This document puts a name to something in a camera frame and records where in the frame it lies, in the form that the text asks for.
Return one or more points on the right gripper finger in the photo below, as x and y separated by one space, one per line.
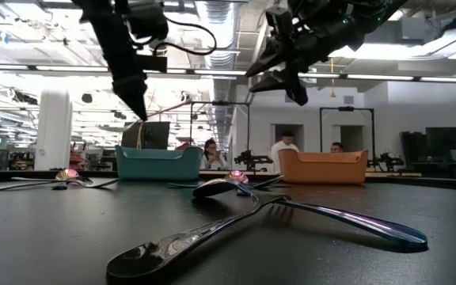
271 61
287 83

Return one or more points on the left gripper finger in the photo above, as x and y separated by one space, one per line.
131 93

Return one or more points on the iridescent rainbow spoon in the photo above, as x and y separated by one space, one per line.
67 175
238 177

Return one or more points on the iridescent fork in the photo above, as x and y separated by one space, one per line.
390 233

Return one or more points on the background black robot arm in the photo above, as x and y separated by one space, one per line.
388 160
251 159

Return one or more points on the black monitor on stand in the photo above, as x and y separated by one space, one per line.
154 136

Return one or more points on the person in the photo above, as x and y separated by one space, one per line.
212 158
337 148
285 152

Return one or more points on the long ceiling light bar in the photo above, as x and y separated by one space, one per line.
54 68

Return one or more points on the teal plastic bin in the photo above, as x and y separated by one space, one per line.
156 166

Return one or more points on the red storage rack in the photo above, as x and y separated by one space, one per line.
77 158

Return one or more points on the white square pillar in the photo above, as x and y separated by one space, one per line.
54 130

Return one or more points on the orange plastic bin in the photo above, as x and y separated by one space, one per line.
323 170

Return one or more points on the black desk monitor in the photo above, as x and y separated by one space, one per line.
445 138
412 146

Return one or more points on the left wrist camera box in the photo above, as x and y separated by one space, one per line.
149 20

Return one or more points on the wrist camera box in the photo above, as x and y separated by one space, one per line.
149 20
279 23

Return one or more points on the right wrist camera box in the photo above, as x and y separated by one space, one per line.
279 23

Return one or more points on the silver ventilation duct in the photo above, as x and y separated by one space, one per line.
224 59

